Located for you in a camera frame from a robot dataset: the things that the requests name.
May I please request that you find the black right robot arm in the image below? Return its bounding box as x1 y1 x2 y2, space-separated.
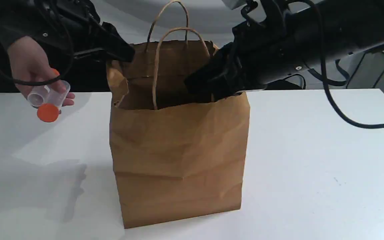
184 0 384 100

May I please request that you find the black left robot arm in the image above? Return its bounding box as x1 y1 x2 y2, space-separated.
0 0 135 63

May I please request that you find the brown paper bag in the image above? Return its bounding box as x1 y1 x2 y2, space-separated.
106 1 250 228

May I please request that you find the person's bare hand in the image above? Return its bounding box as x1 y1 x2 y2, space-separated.
7 36 75 107

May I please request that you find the clear container with orange lid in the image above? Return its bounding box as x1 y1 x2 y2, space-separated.
26 80 70 123

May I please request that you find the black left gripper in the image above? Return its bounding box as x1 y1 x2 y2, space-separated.
50 0 135 63

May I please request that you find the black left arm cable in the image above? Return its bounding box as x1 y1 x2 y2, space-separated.
0 0 76 86

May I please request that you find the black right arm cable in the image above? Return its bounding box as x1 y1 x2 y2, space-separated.
289 0 384 129

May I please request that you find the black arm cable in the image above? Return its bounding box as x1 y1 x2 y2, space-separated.
0 0 76 86
289 0 384 129

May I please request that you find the person's black torso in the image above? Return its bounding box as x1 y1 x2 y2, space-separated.
0 0 112 93

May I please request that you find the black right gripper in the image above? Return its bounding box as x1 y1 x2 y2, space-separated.
184 22 299 100

